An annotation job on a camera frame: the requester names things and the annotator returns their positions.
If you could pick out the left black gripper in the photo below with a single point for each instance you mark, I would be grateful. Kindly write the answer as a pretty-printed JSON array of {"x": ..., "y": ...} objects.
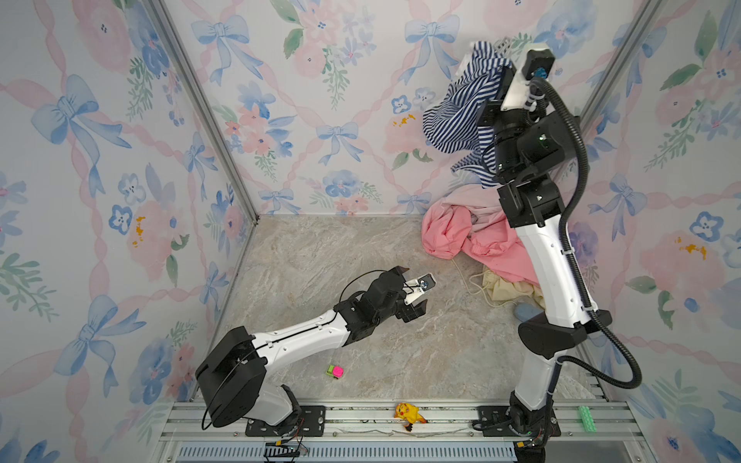
[{"x": 411, "y": 313}]

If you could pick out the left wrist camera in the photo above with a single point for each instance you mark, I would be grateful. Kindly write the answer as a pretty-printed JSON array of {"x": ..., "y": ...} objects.
[{"x": 417, "y": 288}]

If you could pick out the pale pink cloth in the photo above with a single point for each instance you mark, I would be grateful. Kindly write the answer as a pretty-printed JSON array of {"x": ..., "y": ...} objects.
[{"x": 483, "y": 204}]

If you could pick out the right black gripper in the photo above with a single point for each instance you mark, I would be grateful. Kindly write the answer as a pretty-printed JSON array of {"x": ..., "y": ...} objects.
[{"x": 492, "y": 117}]

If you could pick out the light blue cloth roll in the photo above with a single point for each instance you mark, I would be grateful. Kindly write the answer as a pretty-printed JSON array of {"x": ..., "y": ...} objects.
[{"x": 524, "y": 311}]

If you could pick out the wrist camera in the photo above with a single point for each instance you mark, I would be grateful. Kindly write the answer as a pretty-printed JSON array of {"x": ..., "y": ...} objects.
[
  {"x": 536, "y": 60},
  {"x": 417, "y": 288}
]

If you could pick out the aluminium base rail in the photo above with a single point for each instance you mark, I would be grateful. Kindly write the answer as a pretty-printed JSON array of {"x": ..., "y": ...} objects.
[{"x": 365, "y": 430}]

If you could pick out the blue white striped cloth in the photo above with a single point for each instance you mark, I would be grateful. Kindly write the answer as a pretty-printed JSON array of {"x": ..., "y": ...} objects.
[{"x": 452, "y": 125}]

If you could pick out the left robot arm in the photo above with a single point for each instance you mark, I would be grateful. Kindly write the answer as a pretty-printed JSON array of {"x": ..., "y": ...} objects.
[{"x": 235, "y": 376}]

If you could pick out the yellow toy figure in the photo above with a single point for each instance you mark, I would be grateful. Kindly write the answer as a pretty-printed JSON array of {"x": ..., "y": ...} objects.
[{"x": 409, "y": 414}]

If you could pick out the pink green toy cube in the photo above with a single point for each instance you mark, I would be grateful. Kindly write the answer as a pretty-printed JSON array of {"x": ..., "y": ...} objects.
[{"x": 335, "y": 372}]

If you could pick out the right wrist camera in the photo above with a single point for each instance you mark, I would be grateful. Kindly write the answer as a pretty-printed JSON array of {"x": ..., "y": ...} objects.
[{"x": 536, "y": 60}]

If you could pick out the green plastic piece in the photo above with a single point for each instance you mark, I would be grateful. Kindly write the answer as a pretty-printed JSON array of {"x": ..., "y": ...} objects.
[{"x": 586, "y": 418}]

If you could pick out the cream yellow cloth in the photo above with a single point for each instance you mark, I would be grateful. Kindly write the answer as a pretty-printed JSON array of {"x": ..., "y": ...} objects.
[{"x": 499, "y": 291}]

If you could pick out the bright pink cloth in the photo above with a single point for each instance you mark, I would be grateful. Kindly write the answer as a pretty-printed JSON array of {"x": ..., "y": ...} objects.
[{"x": 478, "y": 228}]

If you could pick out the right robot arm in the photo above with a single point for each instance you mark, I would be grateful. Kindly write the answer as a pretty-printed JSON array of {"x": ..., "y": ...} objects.
[{"x": 567, "y": 300}]

